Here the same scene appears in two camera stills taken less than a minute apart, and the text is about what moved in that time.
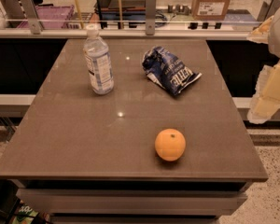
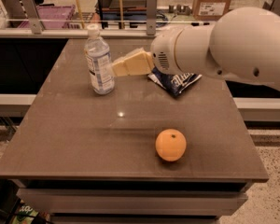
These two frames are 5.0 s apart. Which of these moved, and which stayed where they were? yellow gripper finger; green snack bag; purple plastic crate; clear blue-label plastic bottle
Moved: yellow gripper finger
Stayed: clear blue-label plastic bottle; green snack bag; purple plastic crate
